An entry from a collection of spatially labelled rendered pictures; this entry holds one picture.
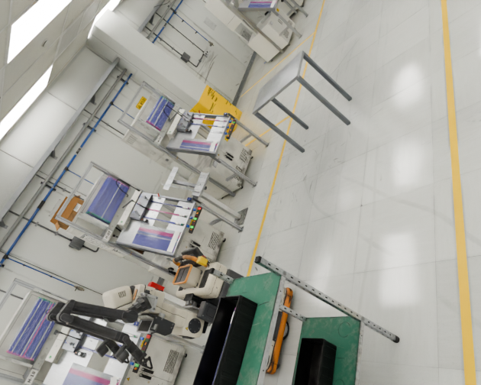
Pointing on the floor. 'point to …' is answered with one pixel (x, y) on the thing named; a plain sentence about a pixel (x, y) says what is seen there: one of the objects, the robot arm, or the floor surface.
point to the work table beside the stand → (290, 71)
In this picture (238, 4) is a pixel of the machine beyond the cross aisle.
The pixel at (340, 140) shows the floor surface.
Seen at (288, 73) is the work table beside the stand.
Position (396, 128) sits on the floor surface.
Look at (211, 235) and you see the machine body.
